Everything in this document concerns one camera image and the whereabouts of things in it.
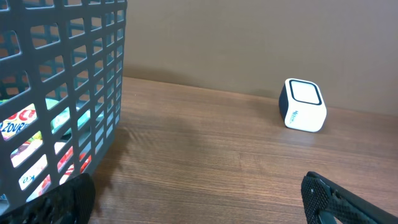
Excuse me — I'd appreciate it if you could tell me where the white barcode scanner box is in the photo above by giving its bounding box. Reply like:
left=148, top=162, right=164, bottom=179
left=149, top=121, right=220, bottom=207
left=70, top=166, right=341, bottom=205
left=279, top=78, right=327, bottom=133

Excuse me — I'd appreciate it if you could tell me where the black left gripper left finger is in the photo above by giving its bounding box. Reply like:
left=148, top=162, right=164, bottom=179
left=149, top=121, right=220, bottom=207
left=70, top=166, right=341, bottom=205
left=1, top=173, right=96, bottom=224

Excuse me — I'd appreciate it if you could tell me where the grey plastic lattice basket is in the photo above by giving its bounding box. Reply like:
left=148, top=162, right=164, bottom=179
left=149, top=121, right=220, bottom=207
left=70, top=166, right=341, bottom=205
left=1, top=0, right=127, bottom=213

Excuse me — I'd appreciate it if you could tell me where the red white snack packet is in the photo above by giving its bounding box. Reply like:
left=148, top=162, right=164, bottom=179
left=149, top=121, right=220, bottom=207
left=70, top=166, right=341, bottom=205
left=26, top=146, right=93, bottom=202

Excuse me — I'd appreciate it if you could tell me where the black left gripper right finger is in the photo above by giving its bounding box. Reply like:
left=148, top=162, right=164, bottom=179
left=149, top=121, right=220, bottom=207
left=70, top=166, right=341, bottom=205
left=301, top=171, right=397, bottom=224

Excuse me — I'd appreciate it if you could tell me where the Haribo gummy candy bag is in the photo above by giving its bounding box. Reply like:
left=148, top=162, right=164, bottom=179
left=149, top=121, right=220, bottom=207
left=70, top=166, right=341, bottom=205
left=1, top=104, right=43, bottom=167

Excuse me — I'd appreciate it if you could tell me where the teal tissue packet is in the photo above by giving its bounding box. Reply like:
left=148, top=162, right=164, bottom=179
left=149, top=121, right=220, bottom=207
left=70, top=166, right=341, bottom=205
left=45, top=98, right=91, bottom=134

